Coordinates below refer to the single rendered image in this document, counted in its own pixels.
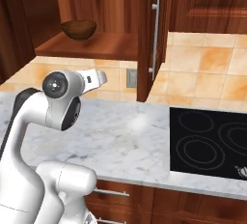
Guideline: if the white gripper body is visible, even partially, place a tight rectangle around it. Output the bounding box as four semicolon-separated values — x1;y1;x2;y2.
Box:
91;69;108;88

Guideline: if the wooden cupboard door with handle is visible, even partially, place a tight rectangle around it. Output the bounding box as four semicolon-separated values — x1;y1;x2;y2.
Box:
136;0;175;103

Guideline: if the small grey striped object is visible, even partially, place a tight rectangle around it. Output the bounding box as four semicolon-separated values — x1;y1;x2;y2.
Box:
233;165;247;180

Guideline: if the silver drawer handle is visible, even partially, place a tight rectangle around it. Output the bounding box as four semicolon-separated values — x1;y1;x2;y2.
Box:
96;216;119;224
93;187;130;198

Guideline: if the open wooden cupboard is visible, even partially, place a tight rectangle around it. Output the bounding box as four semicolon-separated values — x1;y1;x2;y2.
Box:
17;0;141;62

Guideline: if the wooden drawer front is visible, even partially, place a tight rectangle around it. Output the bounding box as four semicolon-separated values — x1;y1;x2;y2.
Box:
84;179;155;224

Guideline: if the brown wooden bowl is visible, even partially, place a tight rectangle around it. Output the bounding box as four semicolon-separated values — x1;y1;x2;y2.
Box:
60;19;98;42

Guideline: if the wooden base cupboard door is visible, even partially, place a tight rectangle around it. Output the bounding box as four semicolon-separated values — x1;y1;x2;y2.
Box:
151;187;247;224

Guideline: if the grey wall socket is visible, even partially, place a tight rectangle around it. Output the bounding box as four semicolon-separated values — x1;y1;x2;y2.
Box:
125;68;138;89

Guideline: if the dark wooden cupboard door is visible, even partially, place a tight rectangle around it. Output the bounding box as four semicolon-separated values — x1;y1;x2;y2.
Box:
0;0;37;85

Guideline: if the black hob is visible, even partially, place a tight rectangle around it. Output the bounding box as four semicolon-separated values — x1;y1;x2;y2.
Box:
169;106;247;182

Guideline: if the closed wooden cupboard door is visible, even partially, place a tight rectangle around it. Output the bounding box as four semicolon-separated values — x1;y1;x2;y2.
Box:
169;0;247;36

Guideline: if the long silver cupboard door handle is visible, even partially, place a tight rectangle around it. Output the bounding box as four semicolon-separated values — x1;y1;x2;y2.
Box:
148;0;161;82

